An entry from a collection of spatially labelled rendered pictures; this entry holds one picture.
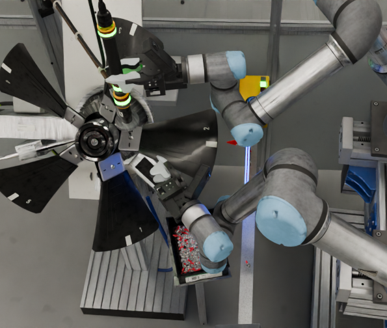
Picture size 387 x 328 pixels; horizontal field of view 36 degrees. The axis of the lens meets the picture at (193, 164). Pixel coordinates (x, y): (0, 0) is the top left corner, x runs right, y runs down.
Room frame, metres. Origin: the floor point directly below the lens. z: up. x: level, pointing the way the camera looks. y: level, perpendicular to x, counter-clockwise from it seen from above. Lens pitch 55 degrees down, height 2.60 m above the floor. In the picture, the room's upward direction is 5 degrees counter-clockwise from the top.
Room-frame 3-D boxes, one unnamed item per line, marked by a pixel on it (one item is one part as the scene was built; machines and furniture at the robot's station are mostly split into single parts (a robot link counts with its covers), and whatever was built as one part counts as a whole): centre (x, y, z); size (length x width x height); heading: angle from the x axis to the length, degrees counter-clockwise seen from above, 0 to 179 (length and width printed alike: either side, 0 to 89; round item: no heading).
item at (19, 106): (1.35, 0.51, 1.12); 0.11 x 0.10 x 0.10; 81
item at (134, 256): (1.24, 0.29, 0.46); 0.09 x 0.04 x 0.91; 81
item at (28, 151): (1.18, 0.52, 1.08); 0.07 x 0.04 x 0.06; 91
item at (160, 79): (1.12, 0.05, 1.44); 0.12 x 0.08 x 0.09; 91
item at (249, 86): (1.35, -0.22, 1.02); 0.16 x 0.10 x 0.11; 171
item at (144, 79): (1.10, 0.11, 1.46); 0.09 x 0.05 x 0.02; 100
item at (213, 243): (0.76, -0.03, 1.17); 0.11 x 0.08 x 0.09; 28
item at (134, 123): (1.13, 0.18, 1.31); 0.09 x 0.07 x 0.10; 26
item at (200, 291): (0.98, 0.02, 0.40); 0.03 x 0.03 x 0.80; 6
